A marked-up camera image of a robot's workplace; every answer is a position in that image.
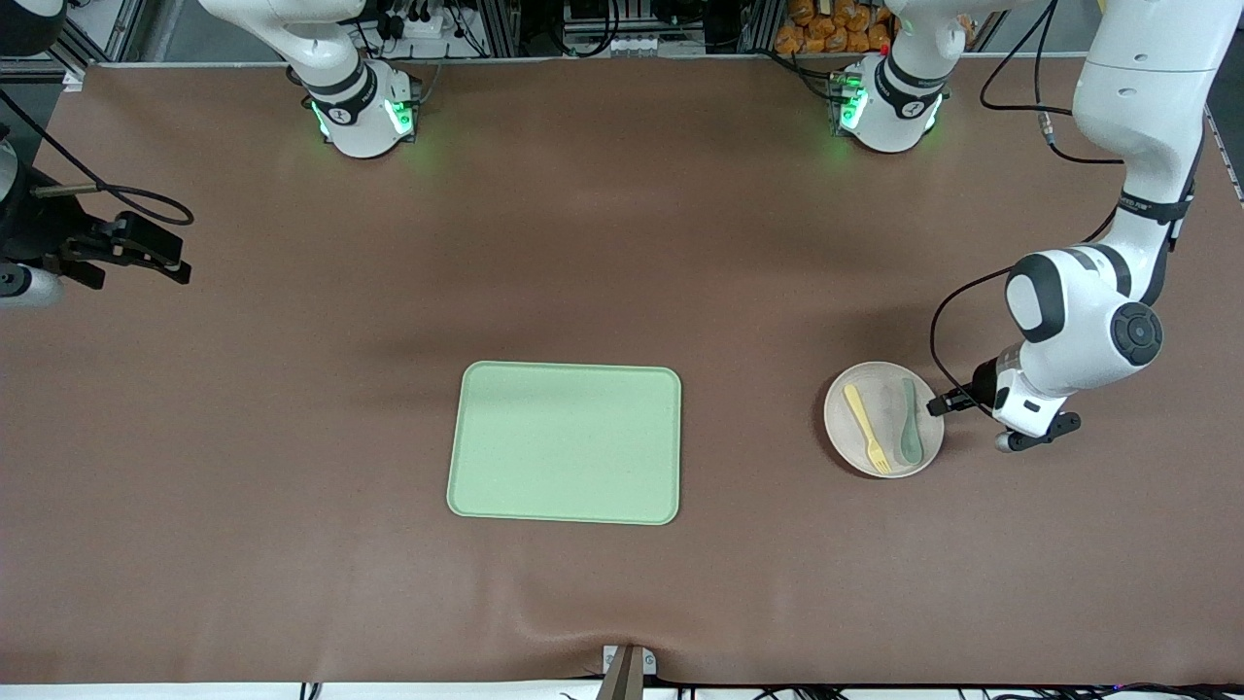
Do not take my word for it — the aluminium frame rail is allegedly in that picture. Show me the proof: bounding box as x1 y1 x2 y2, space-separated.
58 0 147 93

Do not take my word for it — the white power strip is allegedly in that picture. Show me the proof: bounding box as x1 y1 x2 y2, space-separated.
381 8 460 42

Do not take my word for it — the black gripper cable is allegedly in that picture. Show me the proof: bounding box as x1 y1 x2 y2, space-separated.
931 0 1128 414
0 89 195 228

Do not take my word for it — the pile of orange bread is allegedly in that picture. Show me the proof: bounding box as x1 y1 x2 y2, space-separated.
775 0 893 55

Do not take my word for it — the yellow plastic fork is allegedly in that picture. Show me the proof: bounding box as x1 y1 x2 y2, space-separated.
843 384 893 476

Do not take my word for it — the beige round plate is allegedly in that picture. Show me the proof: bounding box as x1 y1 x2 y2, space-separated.
823 362 946 479

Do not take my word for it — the grey-green plastic spoon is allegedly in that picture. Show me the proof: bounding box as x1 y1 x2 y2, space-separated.
896 377 925 467

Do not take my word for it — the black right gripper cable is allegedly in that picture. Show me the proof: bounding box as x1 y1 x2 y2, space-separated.
0 89 195 228

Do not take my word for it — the brown table mat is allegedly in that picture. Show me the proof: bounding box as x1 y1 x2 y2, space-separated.
0 56 1244 686

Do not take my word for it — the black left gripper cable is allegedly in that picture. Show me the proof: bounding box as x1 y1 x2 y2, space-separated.
931 0 1128 414

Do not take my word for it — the aluminium frame post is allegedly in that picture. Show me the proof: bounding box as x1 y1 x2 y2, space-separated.
479 0 522 57

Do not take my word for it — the light green rectangular tray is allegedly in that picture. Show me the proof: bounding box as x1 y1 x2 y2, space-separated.
447 361 683 527

